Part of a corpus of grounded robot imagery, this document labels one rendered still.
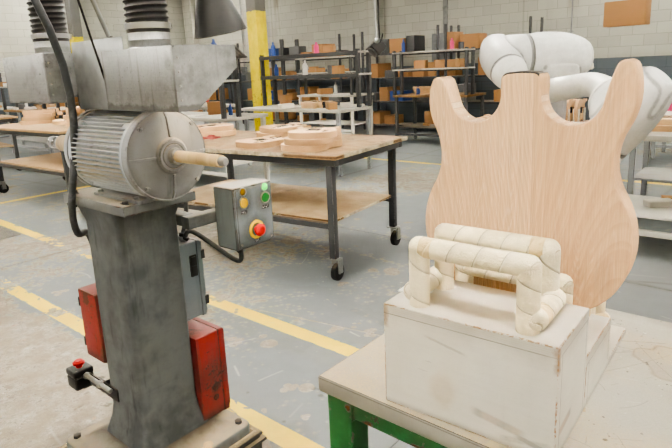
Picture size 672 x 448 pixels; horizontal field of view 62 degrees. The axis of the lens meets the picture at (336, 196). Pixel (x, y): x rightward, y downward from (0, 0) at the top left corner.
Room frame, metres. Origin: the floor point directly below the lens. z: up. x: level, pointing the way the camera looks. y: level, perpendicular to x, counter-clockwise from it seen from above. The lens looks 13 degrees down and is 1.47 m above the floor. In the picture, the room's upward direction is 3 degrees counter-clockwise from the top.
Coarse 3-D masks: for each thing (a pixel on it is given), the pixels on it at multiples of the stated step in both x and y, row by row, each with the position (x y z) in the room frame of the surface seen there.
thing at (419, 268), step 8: (416, 256) 0.80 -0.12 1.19; (416, 264) 0.80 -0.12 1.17; (424, 264) 0.80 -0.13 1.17; (416, 272) 0.80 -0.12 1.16; (424, 272) 0.80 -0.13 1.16; (416, 280) 0.80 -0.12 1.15; (424, 280) 0.80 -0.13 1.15; (416, 288) 0.80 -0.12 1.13; (424, 288) 0.80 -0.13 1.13; (416, 296) 0.80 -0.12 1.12; (424, 296) 0.80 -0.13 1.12; (416, 304) 0.80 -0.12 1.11; (424, 304) 0.80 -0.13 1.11
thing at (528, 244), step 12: (444, 228) 0.87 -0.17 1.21; (456, 228) 0.86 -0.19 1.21; (468, 228) 0.85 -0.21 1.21; (480, 228) 0.84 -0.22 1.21; (456, 240) 0.85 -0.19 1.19; (468, 240) 0.84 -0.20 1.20; (480, 240) 0.82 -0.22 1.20; (492, 240) 0.81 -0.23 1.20; (504, 240) 0.80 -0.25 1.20; (516, 240) 0.79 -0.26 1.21; (528, 240) 0.78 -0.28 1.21; (540, 240) 0.78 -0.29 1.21; (552, 240) 0.77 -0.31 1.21; (528, 252) 0.78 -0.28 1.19; (540, 252) 0.77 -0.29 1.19; (552, 252) 0.76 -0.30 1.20
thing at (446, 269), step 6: (438, 264) 0.87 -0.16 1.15; (444, 264) 0.86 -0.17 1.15; (450, 264) 0.87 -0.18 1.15; (438, 270) 0.87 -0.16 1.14; (444, 270) 0.86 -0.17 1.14; (450, 270) 0.87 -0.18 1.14; (444, 276) 0.86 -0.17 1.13; (450, 276) 0.87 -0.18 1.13; (444, 282) 0.86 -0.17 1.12; (450, 282) 0.87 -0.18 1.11; (438, 288) 0.87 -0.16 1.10; (444, 288) 0.86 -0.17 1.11; (450, 288) 0.87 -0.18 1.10
